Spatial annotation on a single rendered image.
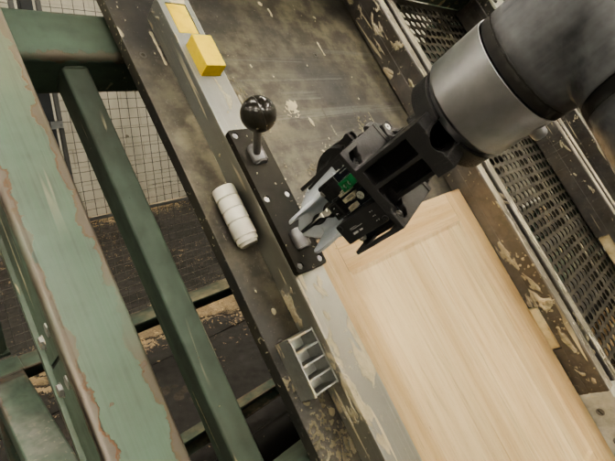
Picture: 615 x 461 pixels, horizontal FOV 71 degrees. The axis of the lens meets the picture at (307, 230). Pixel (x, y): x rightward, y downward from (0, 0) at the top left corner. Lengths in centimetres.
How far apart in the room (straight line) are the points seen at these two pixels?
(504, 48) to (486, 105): 3
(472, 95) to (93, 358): 34
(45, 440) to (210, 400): 70
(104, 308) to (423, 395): 42
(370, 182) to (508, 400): 55
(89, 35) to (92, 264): 37
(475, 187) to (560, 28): 66
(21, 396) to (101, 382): 96
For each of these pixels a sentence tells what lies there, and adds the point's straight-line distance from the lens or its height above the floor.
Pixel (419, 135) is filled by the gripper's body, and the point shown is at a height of 151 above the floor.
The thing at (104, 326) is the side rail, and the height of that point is 134.
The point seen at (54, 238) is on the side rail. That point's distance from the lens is 43.
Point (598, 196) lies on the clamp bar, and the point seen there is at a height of 123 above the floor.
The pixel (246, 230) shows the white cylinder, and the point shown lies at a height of 137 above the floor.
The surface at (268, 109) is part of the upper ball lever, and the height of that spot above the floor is 151.
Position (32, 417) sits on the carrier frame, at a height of 79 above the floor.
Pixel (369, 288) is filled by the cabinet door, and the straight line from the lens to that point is 62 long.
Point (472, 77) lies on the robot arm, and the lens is 28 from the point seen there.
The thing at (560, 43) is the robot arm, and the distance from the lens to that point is 27.
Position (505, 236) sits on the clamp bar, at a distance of 90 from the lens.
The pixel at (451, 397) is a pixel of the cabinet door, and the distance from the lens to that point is 68.
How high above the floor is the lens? 154
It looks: 20 degrees down
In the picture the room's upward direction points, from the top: straight up
